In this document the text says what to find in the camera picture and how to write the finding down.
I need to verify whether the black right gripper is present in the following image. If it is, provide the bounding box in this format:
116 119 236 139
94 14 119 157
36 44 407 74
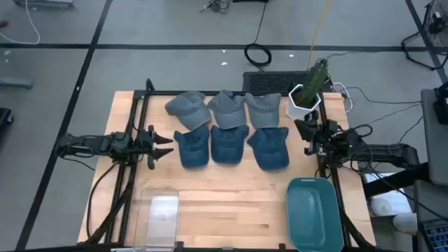
294 111 339 157

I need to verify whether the black cable bundle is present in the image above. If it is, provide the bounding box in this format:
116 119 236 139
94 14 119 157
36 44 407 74
199 0 232 15

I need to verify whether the black floor equipment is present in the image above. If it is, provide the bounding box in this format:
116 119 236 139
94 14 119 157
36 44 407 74
0 107 14 141

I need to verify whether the black device on desk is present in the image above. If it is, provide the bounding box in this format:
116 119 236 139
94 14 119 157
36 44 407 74
433 82 448 125

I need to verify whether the blue lit keyboard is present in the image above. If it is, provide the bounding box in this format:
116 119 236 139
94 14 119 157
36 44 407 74
418 218 448 252

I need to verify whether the thin black cable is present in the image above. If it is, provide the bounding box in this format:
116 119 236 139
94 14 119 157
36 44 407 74
341 86 423 105

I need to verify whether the teal plastic bin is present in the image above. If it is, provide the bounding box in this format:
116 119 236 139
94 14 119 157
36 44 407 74
286 176 345 252

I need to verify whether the black keyboard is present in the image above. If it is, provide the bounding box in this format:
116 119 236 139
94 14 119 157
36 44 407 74
242 71 333 94

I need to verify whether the white floor cable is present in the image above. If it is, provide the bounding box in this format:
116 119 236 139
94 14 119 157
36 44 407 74
0 0 41 46

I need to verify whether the white looped cable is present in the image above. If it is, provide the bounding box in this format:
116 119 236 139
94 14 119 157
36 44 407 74
331 82 354 113

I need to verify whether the clear plastic bin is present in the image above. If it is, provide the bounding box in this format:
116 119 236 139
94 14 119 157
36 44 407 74
134 188 180 251

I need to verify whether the black coiled cable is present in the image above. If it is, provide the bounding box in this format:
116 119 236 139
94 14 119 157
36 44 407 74
244 0 273 73

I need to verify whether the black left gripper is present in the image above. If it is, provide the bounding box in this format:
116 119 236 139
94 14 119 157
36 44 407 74
138 125 175 171

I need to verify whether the yellow hanging cable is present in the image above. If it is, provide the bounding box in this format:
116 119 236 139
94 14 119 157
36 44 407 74
307 0 332 71

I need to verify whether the green cactus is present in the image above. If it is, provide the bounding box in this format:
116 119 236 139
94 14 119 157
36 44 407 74
300 58 330 106

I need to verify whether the grey baseball cap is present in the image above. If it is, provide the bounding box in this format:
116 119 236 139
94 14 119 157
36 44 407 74
244 92 283 129
206 90 248 130
164 90 213 131

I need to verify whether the black support beam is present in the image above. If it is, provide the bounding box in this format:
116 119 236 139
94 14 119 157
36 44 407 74
362 162 430 199

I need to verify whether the grey floor bar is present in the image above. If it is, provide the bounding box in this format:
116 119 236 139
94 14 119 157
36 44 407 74
0 76 34 90

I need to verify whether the white plant pot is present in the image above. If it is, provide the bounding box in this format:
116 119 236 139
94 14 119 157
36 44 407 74
286 83 322 121

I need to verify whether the black floor fan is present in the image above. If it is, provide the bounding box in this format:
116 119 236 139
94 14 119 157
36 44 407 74
400 0 448 71

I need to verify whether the grey side desk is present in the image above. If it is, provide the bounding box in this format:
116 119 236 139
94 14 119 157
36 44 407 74
419 87 448 186

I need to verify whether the blue denim baseball cap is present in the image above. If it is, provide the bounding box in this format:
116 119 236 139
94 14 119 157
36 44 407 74
246 127 291 172
173 125 211 169
209 124 250 165

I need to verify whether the white paper roll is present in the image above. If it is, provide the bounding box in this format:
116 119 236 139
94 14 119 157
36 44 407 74
391 213 419 234
370 196 412 218

